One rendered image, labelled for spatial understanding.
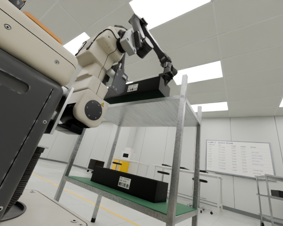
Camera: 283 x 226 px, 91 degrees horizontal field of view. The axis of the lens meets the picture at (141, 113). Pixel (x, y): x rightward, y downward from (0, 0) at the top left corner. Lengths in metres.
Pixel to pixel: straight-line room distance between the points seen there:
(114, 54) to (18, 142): 0.67
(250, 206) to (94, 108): 5.25
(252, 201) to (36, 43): 5.56
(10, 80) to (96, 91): 0.40
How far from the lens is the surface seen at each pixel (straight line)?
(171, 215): 0.73
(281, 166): 5.71
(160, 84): 0.98
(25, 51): 0.49
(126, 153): 5.48
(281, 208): 5.61
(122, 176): 1.05
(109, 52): 0.93
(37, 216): 0.69
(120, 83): 0.88
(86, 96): 0.73
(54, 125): 0.68
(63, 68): 0.52
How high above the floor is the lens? 0.49
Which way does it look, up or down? 23 degrees up
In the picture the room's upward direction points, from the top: 13 degrees clockwise
